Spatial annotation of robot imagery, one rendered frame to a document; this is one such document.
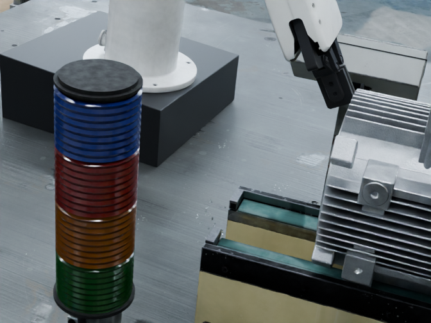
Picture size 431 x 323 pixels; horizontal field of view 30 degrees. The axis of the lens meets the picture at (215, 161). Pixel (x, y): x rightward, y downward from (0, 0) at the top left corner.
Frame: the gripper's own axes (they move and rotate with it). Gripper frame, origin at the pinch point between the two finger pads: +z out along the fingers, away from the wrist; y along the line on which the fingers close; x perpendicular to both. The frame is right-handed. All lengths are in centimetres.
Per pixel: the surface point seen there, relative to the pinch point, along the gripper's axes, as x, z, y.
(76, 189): -7.7, -10.7, 39.0
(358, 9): -86, 76, -364
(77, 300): -12.5, -2.0, 38.9
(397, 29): -65, 88, -344
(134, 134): -3.1, -12.4, 36.3
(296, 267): -7.5, 14.2, 12.2
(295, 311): -9.3, 19.1, 13.1
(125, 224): -6.8, -6.3, 36.9
